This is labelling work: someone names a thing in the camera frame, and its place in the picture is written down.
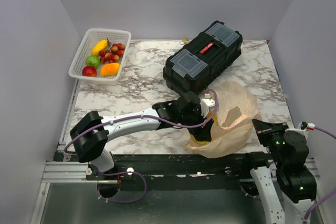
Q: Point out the green fake apple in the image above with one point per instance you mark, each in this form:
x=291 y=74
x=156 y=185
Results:
x=93 y=61

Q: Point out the black plastic toolbox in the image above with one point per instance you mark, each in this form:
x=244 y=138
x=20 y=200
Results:
x=197 y=64

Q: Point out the aluminium frame rail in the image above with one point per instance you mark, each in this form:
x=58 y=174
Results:
x=65 y=172

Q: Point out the translucent orange plastic bag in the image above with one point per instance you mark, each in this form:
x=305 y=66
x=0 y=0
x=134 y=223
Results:
x=232 y=122

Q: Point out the black base bar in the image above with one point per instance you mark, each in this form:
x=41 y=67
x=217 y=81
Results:
x=173 y=172

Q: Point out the yellow fake lemon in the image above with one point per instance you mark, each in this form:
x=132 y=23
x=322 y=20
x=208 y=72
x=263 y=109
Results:
x=198 y=142

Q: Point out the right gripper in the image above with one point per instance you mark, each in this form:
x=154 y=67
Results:
x=264 y=129

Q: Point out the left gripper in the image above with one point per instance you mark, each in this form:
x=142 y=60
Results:
x=202 y=132

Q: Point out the red fake fruit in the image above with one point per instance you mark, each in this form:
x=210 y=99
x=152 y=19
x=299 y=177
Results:
x=89 y=71

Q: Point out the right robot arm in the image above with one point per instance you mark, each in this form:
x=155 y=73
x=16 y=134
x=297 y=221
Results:
x=289 y=151

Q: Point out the orange yellow fake mango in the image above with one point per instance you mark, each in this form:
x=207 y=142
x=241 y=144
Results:
x=110 y=69

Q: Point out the white plastic basket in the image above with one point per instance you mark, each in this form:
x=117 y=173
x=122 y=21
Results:
x=90 y=39

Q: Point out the red yellow fake fruits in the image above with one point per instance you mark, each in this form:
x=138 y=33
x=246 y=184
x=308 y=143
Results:
x=113 y=53

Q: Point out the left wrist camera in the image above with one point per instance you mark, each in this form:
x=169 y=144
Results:
x=206 y=105

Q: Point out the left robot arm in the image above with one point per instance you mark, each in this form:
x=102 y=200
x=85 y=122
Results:
x=93 y=132

